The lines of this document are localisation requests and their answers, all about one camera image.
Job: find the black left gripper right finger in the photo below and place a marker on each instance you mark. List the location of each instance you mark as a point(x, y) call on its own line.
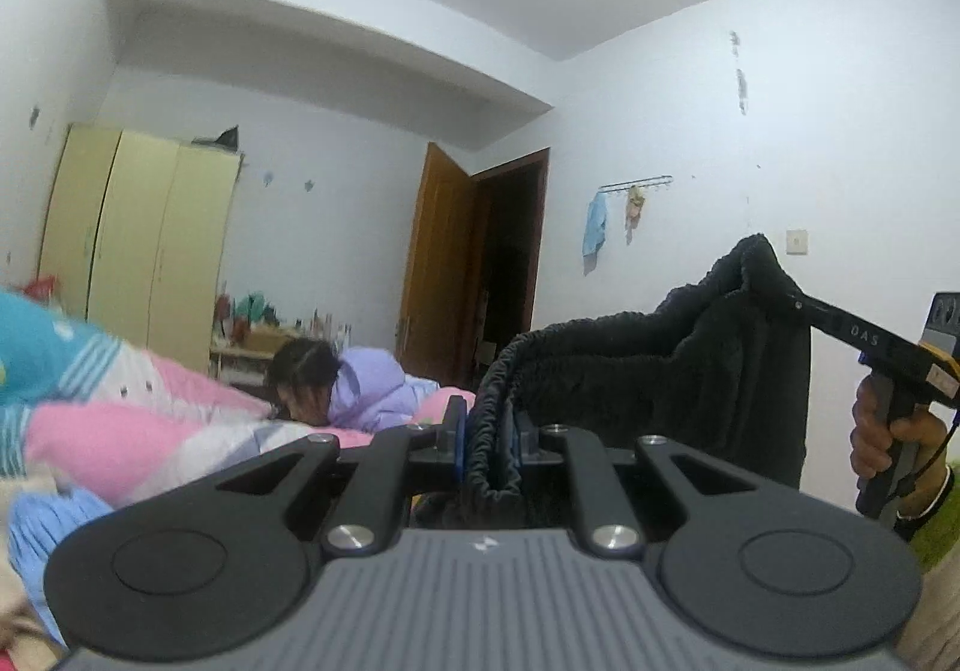
point(741, 560)

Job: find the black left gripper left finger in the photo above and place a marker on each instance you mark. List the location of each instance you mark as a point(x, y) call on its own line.
point(299, 556)

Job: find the black elastic-waist trousers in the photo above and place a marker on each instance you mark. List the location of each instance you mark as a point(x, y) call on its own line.
point(722, 366)

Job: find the person's right hand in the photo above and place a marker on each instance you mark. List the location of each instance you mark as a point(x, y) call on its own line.
point(872, 441)

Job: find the light blue garment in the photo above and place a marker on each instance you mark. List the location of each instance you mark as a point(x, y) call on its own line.
point(37, 523)

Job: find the pink patterned quilt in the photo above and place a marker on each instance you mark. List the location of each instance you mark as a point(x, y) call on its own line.
point(125, 423)

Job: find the child in purple hoodie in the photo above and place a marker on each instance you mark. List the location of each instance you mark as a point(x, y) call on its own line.
point(361, 389)

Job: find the cluttered small table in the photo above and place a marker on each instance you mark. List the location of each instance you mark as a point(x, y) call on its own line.
point(248, 332)

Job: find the orange hanging toy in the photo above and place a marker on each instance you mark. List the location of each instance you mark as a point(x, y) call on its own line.
point(634, 205)

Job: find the brown wooden door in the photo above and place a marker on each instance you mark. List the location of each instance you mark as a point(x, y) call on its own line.
point(432, 318)

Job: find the yellow wardrobe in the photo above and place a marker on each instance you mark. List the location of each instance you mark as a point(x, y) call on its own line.
point(134, 235)

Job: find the white wall switch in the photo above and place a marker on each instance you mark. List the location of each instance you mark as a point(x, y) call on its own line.
point(797, 242)

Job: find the wall hook rack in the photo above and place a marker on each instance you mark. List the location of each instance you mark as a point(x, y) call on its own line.
point(645, 183)

